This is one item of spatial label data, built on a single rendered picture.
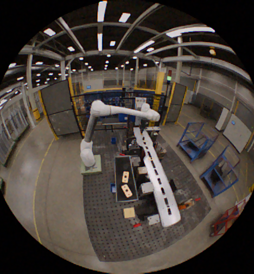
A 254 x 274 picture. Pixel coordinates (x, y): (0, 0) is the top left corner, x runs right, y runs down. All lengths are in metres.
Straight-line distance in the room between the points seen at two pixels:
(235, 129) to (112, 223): 8.38
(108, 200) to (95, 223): 0.33
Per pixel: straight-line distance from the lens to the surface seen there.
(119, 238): 1.09
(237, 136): 8.29
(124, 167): 0.65
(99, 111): 0.75
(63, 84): 2.74
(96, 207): 1.07
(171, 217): 0.83
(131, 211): 0.57
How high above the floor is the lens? 1.73
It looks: 39 degrees down
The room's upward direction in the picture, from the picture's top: 3 degrees clockwise
